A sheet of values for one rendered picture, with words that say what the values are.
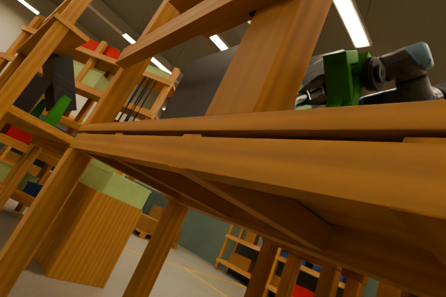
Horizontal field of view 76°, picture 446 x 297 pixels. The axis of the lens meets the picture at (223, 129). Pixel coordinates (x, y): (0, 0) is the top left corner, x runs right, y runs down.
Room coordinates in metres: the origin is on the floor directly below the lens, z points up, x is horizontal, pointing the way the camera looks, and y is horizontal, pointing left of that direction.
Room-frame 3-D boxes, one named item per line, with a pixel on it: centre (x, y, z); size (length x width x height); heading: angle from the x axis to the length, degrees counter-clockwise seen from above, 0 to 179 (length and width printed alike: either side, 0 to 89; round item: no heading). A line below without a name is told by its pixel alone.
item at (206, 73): (0.95, 0.07, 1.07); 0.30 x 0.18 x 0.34; 35
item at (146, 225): (7.49, 0.53, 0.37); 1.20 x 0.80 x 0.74; 138
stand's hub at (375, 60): (0.51, -0.25, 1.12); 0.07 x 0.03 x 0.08; 125
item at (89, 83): (3.65, 1.91, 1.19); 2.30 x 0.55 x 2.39; 81
